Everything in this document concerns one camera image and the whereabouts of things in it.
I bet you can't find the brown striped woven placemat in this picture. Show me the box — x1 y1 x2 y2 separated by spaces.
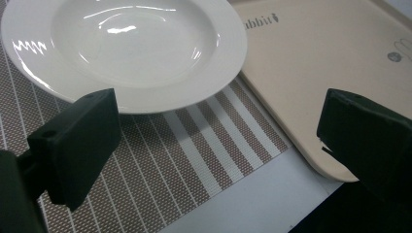
0 0 291 233

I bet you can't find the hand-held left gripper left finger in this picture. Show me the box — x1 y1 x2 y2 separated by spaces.
17 87 123 213

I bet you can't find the beige cutting board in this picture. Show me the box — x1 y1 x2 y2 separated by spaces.
227 0 412 183

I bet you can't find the white deep plate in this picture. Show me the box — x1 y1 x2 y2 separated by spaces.
0 0 249 115

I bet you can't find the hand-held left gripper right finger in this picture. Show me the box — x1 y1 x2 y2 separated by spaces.
316 87 412 208

